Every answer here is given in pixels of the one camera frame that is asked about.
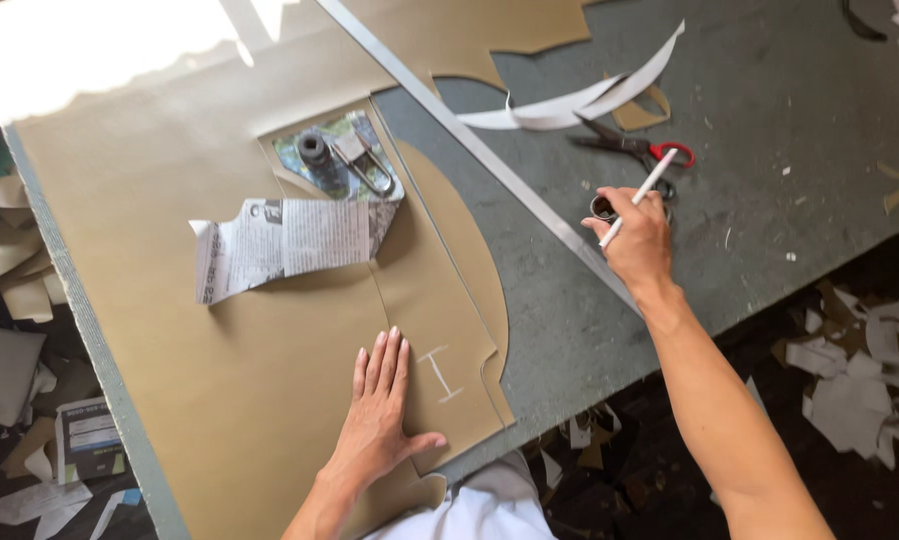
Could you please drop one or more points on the person's white garment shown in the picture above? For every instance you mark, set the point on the person's white garment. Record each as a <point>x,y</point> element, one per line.
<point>479,510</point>

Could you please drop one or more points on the curved tan fabric piece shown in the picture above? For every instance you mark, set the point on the curved tan fabric piece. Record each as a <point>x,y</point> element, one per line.
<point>472,247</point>

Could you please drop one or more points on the long metal ruler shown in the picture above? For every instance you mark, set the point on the long metal ruler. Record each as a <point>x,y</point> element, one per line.
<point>487,154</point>

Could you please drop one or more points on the tan cut pattern piece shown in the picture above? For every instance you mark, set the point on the tan cut pattern piece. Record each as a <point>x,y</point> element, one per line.
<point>442,315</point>

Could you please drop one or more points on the white chalk pencil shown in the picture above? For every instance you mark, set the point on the white chalk pencil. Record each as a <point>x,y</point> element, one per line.
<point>656,174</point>

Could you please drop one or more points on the small tan fabric scrap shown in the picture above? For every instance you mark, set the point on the small tan fabric scrap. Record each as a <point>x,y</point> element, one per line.
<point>637,116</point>

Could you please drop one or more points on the scraps under table edge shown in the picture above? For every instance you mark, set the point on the scraps under table edge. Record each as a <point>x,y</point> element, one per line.
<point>584,442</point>

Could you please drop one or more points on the printed cardboard box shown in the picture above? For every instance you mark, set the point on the printed cardboard box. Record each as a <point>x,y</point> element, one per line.
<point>89,442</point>

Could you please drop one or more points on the floor heap of mixed scraps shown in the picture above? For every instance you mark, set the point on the floor heap of mixed scraps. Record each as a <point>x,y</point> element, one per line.
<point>862,390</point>

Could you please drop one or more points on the person's right hand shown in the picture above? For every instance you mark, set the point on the person's right hand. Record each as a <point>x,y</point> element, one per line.
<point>641,240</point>

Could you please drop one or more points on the person's left hand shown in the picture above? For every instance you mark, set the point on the person's left hand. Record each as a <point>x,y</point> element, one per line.
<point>378,427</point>

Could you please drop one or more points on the white paper sheets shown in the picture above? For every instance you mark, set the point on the white paper sheets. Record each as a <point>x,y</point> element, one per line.
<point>36,506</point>

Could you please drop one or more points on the black cylinder weight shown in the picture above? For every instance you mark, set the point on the black cylinder weight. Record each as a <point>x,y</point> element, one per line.
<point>316,154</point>

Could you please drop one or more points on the newspaper pattern piece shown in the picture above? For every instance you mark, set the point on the newspaper pattern piece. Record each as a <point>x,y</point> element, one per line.
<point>292,240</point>

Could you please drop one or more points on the large tan fabric sheet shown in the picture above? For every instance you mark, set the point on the large tan fabric sheet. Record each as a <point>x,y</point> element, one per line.
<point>216,390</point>

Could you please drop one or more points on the heap of tan offcuts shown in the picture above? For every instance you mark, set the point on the heap of tan offcuts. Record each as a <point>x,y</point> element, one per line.
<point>10,255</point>

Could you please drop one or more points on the white fabric strip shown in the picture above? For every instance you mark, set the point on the white fabric strip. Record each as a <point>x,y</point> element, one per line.
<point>622,86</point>
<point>494,118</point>

